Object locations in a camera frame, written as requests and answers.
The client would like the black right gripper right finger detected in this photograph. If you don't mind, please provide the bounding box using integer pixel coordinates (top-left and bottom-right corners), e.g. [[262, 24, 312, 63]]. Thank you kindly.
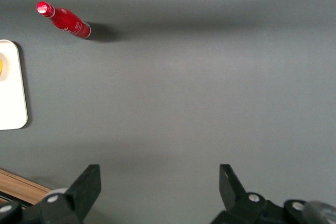
[[212, 164, 269, 224]]

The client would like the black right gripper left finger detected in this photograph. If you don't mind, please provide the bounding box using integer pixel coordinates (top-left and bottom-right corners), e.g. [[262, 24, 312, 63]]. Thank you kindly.
[[39, 164, 102, 224]]

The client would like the cream plastic tray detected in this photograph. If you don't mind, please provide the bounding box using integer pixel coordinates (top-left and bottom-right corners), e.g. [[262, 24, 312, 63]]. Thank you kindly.
[[0, 39, 29, 131]]

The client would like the wooden drawer cabinet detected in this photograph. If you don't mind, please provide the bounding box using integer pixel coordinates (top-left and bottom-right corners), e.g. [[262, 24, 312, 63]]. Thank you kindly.
[[0, 168, 52, 205]]

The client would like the red drink bottle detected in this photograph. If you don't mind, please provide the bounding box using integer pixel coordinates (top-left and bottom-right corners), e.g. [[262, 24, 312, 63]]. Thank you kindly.
[[36, 1, 92, 40]]

